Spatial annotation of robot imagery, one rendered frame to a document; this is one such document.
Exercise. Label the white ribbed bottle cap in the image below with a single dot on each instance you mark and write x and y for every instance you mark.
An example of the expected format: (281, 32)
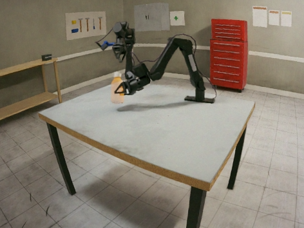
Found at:
(117, 74)

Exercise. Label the orange plastic bottle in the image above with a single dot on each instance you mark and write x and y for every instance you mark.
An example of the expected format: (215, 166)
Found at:
(116, 98)

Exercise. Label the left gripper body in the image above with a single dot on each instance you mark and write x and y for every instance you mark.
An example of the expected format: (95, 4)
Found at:
(133, 84)

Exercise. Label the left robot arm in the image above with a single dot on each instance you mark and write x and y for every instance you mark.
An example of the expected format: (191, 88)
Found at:
(157, 70)

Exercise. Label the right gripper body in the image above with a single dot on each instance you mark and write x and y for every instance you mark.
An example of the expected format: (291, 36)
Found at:
(118, 40)

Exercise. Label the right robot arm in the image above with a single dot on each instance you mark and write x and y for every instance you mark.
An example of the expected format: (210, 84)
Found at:
(128, 42)

